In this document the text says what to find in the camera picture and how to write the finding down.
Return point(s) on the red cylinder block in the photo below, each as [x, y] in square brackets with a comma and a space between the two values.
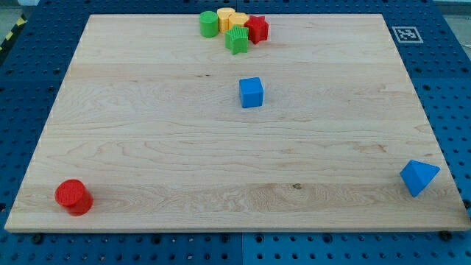
[74, 197]

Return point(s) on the white fiducial marker tag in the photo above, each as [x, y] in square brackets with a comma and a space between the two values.
[407, 34]

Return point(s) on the blue cube block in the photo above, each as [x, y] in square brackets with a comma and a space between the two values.
[251, 92]

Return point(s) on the wooden board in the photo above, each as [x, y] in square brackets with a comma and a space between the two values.
[149, 118]

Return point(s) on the yellow heart block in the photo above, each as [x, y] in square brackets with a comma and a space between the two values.
[237, 19]

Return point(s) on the green star block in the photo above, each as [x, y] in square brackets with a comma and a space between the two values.
[236, 39]

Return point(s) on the green cylinder block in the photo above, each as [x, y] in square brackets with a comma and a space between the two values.
[209, 24]

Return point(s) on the red star block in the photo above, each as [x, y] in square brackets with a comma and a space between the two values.
[258, 29]

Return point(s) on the blue triangle block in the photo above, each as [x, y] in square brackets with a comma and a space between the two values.
[417, 175]

